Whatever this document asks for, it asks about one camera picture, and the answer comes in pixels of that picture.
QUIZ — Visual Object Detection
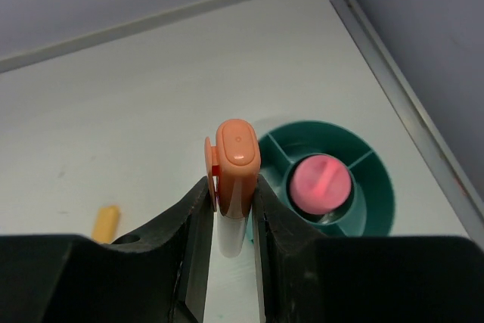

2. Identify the aluminium rail right edge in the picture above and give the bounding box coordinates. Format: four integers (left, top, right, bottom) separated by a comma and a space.
329, 0, 483, 246

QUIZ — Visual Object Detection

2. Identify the teal round divided container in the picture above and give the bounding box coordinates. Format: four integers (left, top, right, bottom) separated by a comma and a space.
259, 121, 396, 237

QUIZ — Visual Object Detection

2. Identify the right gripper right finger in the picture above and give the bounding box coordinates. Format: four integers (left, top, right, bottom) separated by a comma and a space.
252, 179, 483, 322

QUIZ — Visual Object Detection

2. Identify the pink cap in container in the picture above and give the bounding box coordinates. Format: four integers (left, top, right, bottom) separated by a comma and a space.
289, 154, 352, 215

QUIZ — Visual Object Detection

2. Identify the yellow orange cap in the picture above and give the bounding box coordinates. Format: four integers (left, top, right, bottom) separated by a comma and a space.
91, 205, 120, 244

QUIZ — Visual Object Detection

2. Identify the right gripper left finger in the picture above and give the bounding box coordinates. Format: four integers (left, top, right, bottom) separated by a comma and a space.
1, 179, 213, 322

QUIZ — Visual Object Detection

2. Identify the orange highlighter cap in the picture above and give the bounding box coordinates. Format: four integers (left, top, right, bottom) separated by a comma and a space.
204, 119, 261, 219

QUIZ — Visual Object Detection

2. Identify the orange clear highlighter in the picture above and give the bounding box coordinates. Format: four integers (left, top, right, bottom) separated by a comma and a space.
217, 213, 248, 258

